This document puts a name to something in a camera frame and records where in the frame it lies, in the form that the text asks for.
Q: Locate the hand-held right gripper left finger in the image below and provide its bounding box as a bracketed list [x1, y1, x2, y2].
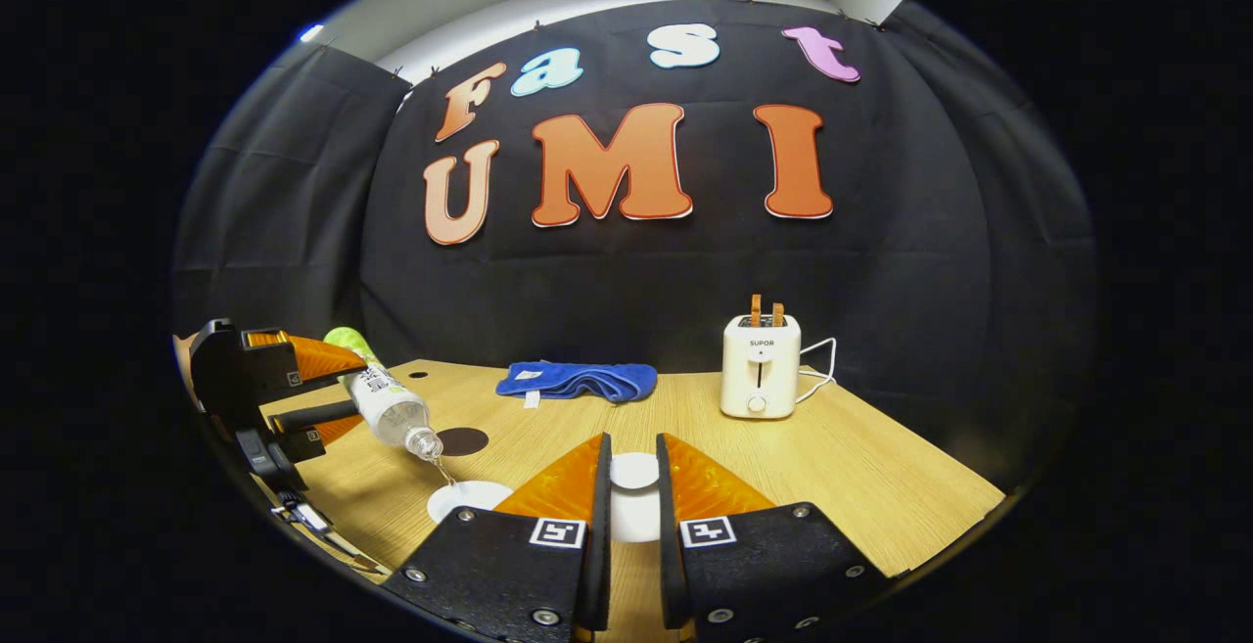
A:
[382, 433, 614, 643]

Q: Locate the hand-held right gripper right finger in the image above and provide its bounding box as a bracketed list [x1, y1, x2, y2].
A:
[656, 433, 897, 643]

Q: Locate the clear water bottle green label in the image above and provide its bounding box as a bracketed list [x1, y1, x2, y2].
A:
[323, 327, 444, 460]

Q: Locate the white teacup lid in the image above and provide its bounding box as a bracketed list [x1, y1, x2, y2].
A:
[609, 452, 663, 544]

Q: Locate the white teacup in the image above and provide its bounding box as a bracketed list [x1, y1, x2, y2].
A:
[427, 480, 514, 527]

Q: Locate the dark round coaster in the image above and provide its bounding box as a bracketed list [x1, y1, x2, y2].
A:
[438, 427, 490, 458]

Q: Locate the blue towel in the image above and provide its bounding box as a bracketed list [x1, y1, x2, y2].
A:
[495, 360, 659, 408]

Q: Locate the white toaster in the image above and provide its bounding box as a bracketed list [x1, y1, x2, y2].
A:
[720, 314, 803, 421]

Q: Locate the black backdrop cloth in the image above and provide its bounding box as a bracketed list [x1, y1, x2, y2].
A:
[171, 0, 1097, 492]

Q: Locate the white toaster cable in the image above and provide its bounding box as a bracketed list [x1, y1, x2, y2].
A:
[795, 336, 839, 405]

